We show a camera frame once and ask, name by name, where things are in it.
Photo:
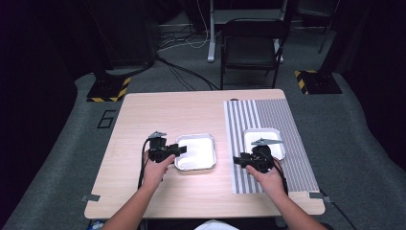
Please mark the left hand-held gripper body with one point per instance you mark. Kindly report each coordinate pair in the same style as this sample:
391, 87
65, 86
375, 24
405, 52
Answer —
158, 150

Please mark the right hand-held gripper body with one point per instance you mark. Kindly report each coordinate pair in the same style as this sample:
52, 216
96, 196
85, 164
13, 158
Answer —
261, 159

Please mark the white square tray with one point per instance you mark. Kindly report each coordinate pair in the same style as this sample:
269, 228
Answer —
255, 135
201, 153

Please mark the person's left hand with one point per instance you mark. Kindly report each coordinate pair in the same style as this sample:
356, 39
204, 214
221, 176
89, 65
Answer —
154, 175

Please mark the person's right hand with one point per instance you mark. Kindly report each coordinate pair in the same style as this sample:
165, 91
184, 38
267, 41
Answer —
271, 183

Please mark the grey white striped mat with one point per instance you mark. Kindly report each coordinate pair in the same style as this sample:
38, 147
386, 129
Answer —
297, 143

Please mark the grey tape piece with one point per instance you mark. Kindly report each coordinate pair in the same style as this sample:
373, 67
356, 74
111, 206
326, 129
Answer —
317, 195
91, 198

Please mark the person's white clothing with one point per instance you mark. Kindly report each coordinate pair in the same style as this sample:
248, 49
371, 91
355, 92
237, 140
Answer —
215, 226

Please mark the black stand base striped edge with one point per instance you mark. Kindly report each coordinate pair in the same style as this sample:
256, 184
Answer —
107, 91
319, 83

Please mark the blue item under table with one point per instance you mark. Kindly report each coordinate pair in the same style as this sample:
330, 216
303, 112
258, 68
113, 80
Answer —
95, 225

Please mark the black folding chair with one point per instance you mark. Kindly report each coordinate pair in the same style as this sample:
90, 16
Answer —
250, 48

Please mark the large black cabinet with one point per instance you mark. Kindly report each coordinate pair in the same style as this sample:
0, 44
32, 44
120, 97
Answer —
127, 32

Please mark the black slanted pole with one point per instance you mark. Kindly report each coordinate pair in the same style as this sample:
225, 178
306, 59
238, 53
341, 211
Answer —
327, 28

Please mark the white desk frame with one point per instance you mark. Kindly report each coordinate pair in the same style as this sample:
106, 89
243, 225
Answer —
212, 32

